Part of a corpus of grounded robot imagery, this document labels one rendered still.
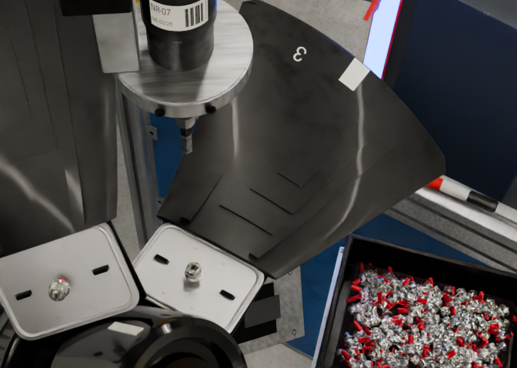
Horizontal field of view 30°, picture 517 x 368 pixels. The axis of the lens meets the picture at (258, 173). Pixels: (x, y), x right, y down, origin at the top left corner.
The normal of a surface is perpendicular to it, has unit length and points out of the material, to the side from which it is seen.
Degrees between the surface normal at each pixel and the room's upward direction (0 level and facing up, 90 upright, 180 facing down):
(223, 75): 0
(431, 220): 90
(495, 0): 0
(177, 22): 90
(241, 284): 7
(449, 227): 90
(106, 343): 40
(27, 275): 48
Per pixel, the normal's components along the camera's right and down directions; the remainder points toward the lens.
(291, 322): 0.69, 0.02
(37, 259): -0.08, 0.30
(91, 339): -0.48, -0.73
